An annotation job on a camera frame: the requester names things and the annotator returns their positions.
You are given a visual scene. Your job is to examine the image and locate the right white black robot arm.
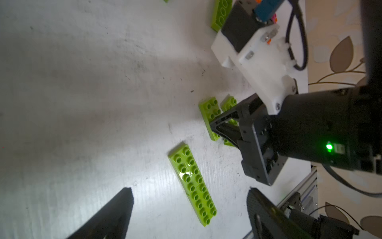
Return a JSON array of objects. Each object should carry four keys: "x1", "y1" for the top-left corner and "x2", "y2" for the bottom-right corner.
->
[{"x1": 210, "y1": 1, "x2": 382, "y2": 185}]

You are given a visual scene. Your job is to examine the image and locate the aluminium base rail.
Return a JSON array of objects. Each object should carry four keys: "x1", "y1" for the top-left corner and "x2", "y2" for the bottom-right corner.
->
[{"x1": 244, "y1": 169, "x2": 318, "y2": 239}]

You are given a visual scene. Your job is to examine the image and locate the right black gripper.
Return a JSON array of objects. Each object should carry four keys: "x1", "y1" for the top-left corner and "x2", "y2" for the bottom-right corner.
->
[{"x1": 210, "y1": 94, "x2": 287, "y2": 186}]

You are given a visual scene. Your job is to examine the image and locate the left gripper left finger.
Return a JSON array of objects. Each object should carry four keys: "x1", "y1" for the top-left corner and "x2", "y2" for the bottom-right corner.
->
[{"x1": 69, "y1": 187, "x2": 134, "y2": 239}]

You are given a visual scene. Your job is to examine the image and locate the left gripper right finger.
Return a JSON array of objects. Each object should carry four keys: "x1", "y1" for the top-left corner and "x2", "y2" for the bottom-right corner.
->
[{"x1": 246, "y1": 188, "x2": 311, "y2": 239}]

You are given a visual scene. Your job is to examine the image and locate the green lego brick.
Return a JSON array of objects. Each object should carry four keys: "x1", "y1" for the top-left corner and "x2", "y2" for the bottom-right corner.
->
[
  {"x1": 220, "y1": 95, "x2": 239, "y2": 147},
  {"x1": 168, "y1": 143, "x2": 204, "y2": 195},
  {"x1": 199, "y1": 97, "x2": 222, "y2": 141},
  {"x1": 211, "y1": 0, "x2": 233, "y2": 32},
  {"x1": 188, "y1": 184, "x2": 217, "y2": 227}
]

